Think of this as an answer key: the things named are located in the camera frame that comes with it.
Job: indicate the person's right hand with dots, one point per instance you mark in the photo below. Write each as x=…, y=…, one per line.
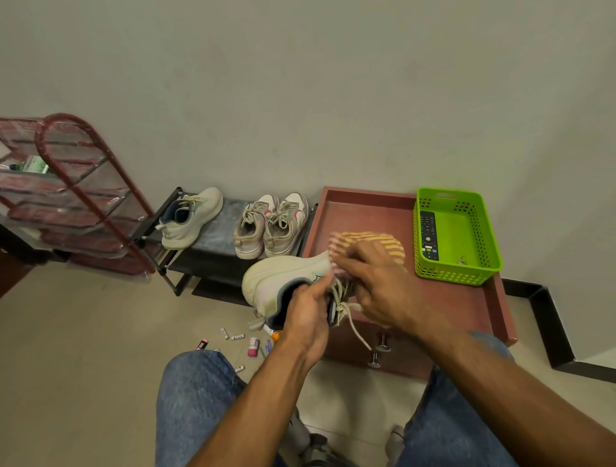
x=385, y=288

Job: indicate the person's left hand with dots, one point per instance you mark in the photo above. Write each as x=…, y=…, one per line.
x=305, y=327

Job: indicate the white orange glue tube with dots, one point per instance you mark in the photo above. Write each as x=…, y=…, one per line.
x=272, y=332

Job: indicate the striped yellow cleaning cloth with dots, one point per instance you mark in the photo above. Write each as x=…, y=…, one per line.
x=385, y=243

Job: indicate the grey-blue sneaker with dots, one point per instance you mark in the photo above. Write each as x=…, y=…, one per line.
x=279, y=274
x=209, y=199

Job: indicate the red-brown drawer cabinet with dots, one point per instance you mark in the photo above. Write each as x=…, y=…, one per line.
x=452, y=298

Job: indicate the black remote control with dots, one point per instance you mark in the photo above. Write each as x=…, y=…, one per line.
x=429, y=236

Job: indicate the white pink sneaker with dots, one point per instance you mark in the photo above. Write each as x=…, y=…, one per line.
x=248, y=240
x=286, y=236

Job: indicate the pink highlighter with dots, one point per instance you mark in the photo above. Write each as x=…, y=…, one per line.
x=202, y=344

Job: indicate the person's left forearm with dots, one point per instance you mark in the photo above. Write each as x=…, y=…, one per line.
x=255, y=414

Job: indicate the person's right forearm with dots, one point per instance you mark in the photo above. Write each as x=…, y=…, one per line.
x=515, y=399

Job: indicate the person's grey slipper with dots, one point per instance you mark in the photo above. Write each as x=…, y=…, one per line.
x=298, y=433
x=394, y=445

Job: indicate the person's right leg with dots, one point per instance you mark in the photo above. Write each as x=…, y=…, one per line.
x=443, y=433

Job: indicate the green plastic basket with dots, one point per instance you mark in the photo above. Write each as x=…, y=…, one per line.
x=464, y=231

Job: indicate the black shoe rack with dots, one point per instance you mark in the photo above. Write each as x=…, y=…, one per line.
x=216, y=236

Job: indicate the black stool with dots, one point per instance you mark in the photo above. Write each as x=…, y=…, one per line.
x=327, y=454

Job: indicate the black baseboard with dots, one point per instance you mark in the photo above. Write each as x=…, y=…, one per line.
x=553, y=332

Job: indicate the red metal rack plastic-wrapped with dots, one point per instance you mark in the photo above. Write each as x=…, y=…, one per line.
x=72, y=216

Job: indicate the green white packet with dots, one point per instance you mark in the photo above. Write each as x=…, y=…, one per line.
x=31, y=165

